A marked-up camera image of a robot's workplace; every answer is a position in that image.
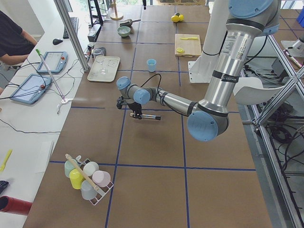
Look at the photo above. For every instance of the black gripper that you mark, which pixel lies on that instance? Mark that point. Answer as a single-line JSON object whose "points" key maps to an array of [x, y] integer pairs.
{"points": [[135, 107]]}

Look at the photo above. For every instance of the steel muddler black tip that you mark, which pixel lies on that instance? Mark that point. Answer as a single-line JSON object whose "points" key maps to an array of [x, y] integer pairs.
{"points": [[145, 116]]}

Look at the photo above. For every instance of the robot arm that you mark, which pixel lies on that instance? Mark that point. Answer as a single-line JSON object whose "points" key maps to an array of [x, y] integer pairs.
{"points": [[234, 25]]}

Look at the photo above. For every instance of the light blue cup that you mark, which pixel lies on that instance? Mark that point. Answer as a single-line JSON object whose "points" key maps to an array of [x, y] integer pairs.
{"points": [[151, 64]]}

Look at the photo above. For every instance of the lemon slice on board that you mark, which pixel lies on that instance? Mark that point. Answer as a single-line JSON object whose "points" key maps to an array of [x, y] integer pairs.
{"points": [[180, 50]]}

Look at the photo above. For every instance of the white cup in rack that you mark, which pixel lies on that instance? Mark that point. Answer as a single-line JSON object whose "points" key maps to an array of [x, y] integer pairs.
{"points": [[90, 168]]}

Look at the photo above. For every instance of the pink cup in rack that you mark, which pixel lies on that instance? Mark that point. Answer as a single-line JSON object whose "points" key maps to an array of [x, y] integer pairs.
{"points": [[101, 178]]}

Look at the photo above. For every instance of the green cup in rack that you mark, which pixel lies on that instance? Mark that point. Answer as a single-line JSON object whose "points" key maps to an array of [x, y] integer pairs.
{"points": [[68, 167]]}

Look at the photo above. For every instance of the yellow cup in rack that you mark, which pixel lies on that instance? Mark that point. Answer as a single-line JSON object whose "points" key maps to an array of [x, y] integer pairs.
{"points": [[76, 179]]}

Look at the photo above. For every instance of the grey-blue cup in rack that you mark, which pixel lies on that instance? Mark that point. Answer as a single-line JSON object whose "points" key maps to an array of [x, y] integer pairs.
{"points": [[87, 191]]}

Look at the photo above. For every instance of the clear glass on tray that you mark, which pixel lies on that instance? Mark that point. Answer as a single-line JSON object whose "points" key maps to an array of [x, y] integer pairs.
{"points": [[103, 70]]}

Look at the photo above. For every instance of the cream bear tray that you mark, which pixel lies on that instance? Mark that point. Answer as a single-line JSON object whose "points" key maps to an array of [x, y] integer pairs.
{"points": [[111, 64]]}

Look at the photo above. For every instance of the green bowl of ice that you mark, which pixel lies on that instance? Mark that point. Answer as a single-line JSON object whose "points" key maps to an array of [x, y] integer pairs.
{"points": [[123, 31]]}

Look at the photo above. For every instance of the wooden cutting board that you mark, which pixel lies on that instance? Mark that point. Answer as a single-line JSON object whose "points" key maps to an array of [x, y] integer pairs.
{"points": [[192, 48]]}

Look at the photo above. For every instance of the metal ice scoop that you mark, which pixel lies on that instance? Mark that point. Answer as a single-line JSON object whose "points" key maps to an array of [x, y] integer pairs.
{"points": [[128, 22]]}

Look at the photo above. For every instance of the yellow plastic knife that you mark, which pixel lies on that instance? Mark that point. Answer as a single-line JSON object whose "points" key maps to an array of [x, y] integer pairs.
{"points": [[188, 38]]}

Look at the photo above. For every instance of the blue teach pendant far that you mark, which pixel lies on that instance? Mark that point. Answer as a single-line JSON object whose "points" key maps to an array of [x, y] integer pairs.
{"points": [[56, 61]]}

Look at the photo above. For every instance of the blue teach pendant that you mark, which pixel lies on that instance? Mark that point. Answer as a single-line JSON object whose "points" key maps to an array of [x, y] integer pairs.
{"points": [[31, 89], [56, 61]]}

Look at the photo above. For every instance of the yellow lemons at edge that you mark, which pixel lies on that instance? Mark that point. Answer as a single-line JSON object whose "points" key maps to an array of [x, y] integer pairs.
{"points": [[177, 18]]}

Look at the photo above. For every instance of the blue teach pendant near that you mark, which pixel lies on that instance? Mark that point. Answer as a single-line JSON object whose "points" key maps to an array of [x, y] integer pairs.
{"points": [[31, 89]]}

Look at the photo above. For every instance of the black computer mouse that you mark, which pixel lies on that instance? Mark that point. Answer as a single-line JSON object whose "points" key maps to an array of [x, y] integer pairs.
{"points": [[57, 41]]}

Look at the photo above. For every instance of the wooden stand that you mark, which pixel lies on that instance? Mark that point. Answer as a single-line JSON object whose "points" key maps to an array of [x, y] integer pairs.
{"points": [[116, 15]]}

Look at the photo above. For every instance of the white chair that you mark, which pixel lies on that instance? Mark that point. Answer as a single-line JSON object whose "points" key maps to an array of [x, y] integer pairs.
{"points": [[250, 91]]}

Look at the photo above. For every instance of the yellow utensil on desk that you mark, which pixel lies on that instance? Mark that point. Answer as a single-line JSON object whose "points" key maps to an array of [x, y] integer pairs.
{"points": [[3, 165]]}

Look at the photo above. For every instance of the seated person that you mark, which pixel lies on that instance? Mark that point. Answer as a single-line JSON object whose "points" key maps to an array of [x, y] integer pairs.
{"points": [[15, 43]]}

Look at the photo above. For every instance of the red cylinder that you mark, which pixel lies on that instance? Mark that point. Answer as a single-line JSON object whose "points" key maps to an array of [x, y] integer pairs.
{"points": [[14, 205]]}

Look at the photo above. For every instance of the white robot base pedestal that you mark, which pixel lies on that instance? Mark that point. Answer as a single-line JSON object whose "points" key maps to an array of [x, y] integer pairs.
{"points": [[200, 71]]}

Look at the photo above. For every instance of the white wire cup rack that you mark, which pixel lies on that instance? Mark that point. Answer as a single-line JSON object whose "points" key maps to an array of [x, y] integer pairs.
{"points": [[103, 190]]}

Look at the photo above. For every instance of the wooden rack handle rod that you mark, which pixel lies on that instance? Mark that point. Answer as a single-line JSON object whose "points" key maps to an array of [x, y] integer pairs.
{"points": [[68, 157]]}

